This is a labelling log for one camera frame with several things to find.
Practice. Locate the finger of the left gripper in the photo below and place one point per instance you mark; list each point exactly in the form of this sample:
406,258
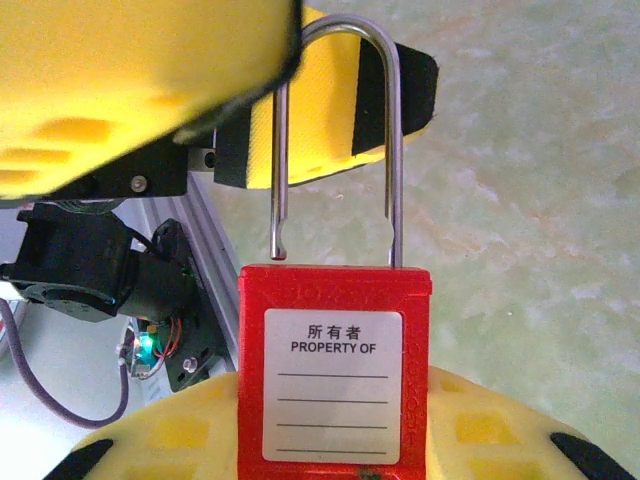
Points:
325,100
125,65

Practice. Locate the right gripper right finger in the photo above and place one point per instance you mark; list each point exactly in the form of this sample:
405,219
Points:
490,440

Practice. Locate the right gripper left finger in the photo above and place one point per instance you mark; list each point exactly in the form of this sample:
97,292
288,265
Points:
175,440

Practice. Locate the red padlock with label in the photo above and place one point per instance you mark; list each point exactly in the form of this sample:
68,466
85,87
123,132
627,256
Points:
330,390

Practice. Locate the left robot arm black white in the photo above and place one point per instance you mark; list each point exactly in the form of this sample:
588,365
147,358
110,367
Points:
75,260

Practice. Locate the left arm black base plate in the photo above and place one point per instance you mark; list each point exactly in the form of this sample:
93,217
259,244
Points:
200,345

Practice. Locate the aluminium rail frame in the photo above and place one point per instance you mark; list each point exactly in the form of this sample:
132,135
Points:
210,240

